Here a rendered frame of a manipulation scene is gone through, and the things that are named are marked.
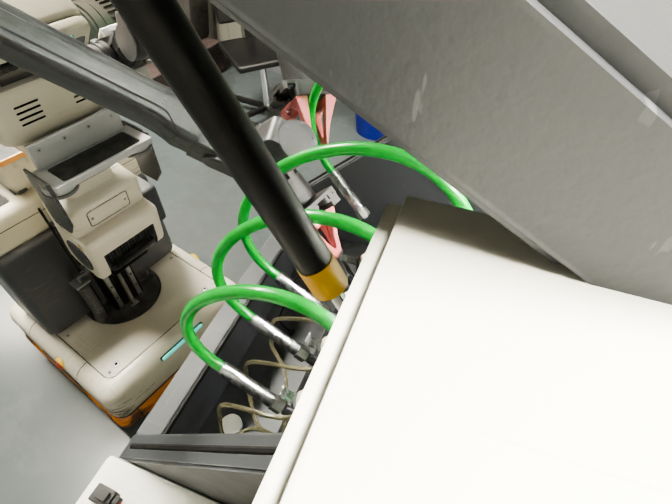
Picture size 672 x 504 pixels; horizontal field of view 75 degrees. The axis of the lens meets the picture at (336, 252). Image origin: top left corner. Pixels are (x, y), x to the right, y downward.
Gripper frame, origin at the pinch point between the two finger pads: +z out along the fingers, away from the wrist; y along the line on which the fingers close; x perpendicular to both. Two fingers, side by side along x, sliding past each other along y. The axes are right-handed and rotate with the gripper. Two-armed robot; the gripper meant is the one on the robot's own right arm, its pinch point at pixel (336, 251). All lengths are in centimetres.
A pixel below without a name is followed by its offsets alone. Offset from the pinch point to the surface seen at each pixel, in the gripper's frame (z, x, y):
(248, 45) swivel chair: -84, 167, -173
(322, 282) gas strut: -11.2, -29.3, 38.3
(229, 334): 2.7, -14.3, -21.8
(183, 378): 2.4, -25.0, -21.4
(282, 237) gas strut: -14, -30, 39
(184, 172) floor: -43, 91, -203
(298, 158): -15.6, -9.0, 17.2
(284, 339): 3.0, -16.5, 0.9
